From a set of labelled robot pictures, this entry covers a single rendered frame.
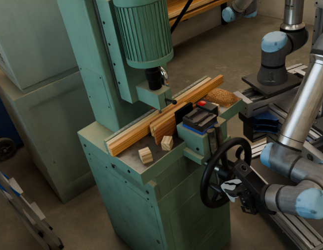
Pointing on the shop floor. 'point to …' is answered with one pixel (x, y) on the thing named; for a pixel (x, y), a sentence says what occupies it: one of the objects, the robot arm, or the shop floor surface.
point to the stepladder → (14, 190)
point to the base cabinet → (162, 212)
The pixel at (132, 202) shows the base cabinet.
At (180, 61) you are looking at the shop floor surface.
